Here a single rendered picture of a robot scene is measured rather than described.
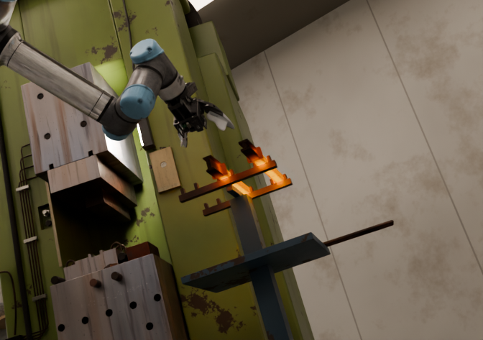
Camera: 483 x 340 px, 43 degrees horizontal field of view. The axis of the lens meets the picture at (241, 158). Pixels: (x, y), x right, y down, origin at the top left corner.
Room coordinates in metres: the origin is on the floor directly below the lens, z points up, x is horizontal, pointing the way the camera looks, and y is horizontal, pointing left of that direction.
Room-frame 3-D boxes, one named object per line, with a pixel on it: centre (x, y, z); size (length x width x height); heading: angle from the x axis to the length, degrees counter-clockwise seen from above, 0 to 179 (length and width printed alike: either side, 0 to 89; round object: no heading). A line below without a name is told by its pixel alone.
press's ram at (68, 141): (2.33, 0.56, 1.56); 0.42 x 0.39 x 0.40; 176
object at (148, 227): (2.65, 0.54, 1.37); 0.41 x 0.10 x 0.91; 86
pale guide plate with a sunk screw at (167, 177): (2.23, 0.30, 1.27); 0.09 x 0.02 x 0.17; 86
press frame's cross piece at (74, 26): (2.48, 0.55, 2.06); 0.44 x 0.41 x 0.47; 176
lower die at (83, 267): (2.33, 0.60, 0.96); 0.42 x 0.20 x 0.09; 176
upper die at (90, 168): (2.33, 0.60, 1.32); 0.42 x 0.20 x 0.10; 176
